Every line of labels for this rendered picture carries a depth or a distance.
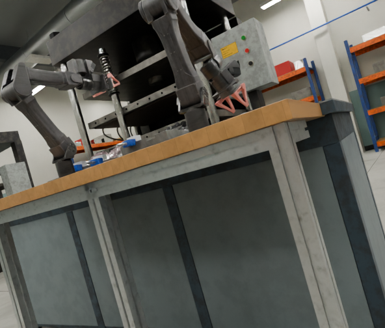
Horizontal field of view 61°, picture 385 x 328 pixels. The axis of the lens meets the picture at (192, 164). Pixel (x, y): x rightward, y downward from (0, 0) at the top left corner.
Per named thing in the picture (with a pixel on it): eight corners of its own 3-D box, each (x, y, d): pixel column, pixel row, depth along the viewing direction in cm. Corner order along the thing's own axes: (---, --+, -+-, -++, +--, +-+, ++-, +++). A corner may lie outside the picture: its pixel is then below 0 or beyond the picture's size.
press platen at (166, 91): (201, 79, 208) (199, 71, 208) (89, 129, 266) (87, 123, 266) (243, 86, 272) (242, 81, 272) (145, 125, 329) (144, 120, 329)
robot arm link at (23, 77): (66, 79, 140) (-7, 70, 114) (79, 70, 135) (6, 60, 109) (73, 106, 140) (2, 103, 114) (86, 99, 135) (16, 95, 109)
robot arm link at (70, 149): (60, 148, 129) (47, 150, 124) (73, 142, 125) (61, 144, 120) (64, 163, 129) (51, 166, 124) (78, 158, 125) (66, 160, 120)
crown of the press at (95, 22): (198, 38, 195) (170, -59, 195) (64, 109, 262) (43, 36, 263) (248, 58, 267) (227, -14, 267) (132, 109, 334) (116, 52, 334)
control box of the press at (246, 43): (321, 258, 189) (252, 15, 190) (272, 261, 205) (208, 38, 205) (326, 244, 208) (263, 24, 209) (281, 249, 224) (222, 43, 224)
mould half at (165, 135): (172, 151, 130) (162, 119, 130) (125, 166, 144) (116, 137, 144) (224, 141, 173) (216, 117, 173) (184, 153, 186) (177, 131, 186)
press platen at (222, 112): (212, 116, 208) (210, 109, 208) (97, 158, 266) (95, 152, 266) (252, 115, 272) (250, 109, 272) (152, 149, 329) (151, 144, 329)
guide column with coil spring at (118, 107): (149, 216, 240) (101, 47, 241) (144, 217, 243) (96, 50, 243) (153, 214, 245) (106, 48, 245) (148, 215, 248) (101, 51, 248)
